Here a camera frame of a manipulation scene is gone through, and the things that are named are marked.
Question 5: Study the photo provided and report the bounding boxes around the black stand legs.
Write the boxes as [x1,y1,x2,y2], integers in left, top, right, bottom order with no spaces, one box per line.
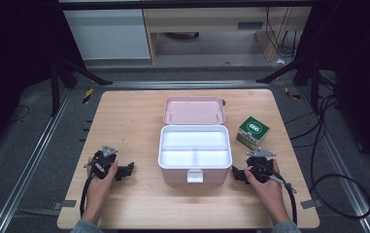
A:
[255,54,323,115]
[50,57,114,117]

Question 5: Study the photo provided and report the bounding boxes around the black cables under desk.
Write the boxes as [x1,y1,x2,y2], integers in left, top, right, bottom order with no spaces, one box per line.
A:
[264,7,304,59]

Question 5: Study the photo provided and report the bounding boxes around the yellow black tape strip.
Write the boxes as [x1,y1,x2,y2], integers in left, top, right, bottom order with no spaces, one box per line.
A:
[82,87,95,105]
[284,85,302,101]

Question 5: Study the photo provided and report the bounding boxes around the person's left hand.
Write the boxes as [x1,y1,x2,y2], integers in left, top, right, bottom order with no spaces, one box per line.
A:
[83,157,119,213]

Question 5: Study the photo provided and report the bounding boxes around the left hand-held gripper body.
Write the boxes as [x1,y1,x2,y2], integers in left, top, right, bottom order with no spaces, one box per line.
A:
[88,144,119,180]

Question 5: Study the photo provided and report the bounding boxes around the white cabinet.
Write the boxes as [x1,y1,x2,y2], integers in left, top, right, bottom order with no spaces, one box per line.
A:
[63,9,151,61]

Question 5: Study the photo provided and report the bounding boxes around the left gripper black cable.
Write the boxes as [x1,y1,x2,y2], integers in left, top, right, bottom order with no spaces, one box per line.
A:
[79,159,99,218]

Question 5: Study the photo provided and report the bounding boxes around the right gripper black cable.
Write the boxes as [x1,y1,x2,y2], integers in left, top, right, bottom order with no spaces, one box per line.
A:
[253,163,299,226]

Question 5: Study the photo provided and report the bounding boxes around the pink storage box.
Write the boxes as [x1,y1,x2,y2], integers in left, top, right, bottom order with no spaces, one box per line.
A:
[157,96,234,186]

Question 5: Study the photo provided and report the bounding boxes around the black curtain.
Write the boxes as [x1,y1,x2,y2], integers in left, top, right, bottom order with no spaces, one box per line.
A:
[302,0,370,179]
[0,0,86,159]

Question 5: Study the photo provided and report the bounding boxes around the white divided tray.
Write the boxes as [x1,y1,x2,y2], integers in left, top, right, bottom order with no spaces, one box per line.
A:
[157,124,233,170]

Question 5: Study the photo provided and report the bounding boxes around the grey tape piece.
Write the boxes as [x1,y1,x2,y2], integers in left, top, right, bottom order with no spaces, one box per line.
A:
[52,199,78,211]
[300,198,323,210]

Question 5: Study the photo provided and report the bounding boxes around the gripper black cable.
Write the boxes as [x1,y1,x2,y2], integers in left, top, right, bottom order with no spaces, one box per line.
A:
[253,163,299,226]
[79,159,99,218]

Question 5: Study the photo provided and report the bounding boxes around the thin black floor cable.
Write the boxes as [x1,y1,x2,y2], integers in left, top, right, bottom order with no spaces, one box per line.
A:
[8,104,31,124]

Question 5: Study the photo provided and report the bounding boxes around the person's right hand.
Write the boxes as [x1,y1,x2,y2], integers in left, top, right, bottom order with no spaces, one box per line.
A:
[244,159,286,213]

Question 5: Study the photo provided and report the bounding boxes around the looped black floor cable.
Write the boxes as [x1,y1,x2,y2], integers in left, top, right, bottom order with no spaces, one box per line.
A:
[310,96,370,220]

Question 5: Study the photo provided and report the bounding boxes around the green square box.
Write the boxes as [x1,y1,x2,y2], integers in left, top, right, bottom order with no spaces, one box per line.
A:
[236,116,271,150]

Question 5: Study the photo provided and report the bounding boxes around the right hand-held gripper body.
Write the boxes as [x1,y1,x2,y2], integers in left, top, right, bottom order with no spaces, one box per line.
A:
[245,147,278,184]

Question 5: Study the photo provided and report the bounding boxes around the black floor cables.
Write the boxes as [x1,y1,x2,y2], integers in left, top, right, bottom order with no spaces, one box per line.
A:
[284,93,340,150]

